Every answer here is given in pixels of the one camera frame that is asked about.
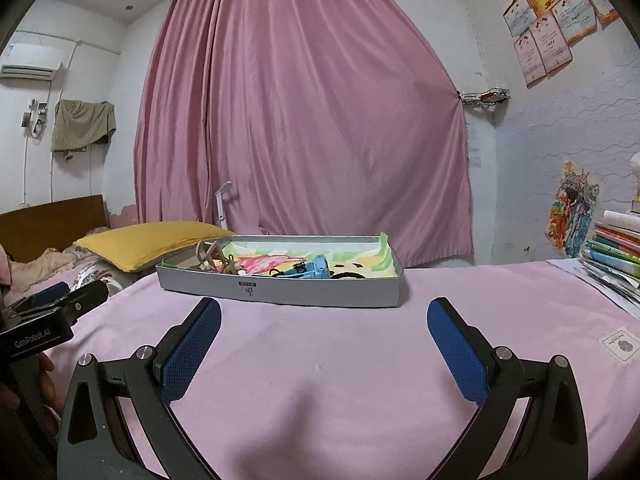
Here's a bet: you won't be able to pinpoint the yellow pillow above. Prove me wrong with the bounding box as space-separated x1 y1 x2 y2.
72 221 236 273

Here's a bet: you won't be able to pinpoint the pink curtain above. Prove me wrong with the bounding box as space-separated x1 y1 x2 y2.
132 0 475 256

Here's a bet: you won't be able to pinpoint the green hanging cloth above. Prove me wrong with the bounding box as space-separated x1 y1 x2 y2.
51 99 117 153

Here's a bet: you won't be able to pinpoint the wire wall rack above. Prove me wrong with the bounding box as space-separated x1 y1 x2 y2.
459 87 512 111

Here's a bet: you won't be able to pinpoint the colourful wall sticker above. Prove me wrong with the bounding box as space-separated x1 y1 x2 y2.
546 161 601 258

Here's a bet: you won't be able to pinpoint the group of wall certificates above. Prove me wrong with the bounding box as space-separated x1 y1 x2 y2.
494 0 621 88

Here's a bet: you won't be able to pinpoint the crumpled pink blanket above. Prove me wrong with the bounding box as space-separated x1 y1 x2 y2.
0 245 86 293

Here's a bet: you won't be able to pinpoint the white round lamp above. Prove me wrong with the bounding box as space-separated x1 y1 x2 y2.
627 150 640 211

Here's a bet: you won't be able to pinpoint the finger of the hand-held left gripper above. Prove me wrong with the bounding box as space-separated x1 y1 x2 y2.
62 279 109 317
9 281 71 312

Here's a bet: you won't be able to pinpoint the pink bedsheet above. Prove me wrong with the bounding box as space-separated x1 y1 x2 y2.
0 255 640 480

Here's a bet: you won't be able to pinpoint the blue smart watch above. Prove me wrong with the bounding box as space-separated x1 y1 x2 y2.
272 255 332 281

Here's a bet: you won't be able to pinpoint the stack of books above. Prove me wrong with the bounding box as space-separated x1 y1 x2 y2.
580 209 640 306

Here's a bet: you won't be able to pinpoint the grey cardboard box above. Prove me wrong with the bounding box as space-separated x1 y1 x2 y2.
156 232 405 309

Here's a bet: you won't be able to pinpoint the wooden headboard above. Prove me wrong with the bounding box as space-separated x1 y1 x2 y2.
0 195 110 263

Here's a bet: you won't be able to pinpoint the loose white papers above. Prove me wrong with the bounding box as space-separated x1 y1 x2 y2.
546 257 640 321

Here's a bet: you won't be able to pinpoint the white wall-mounted device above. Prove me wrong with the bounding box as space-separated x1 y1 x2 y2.
20 100 48 143

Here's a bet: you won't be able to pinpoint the white air conditioner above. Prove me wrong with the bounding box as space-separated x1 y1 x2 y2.
0 42 63 82

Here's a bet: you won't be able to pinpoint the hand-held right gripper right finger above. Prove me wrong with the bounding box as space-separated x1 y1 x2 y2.
426 296 591 480

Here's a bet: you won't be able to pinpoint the white square label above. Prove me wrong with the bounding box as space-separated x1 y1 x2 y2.
598 327 640 362

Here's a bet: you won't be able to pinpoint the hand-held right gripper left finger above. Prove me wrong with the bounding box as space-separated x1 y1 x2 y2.
56 296 223 480

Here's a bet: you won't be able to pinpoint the person's left hand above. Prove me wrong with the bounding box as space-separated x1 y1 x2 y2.
40 354 61 412

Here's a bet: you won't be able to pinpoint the floral patterned pillow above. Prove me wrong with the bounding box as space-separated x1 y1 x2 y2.
70 255 161 296

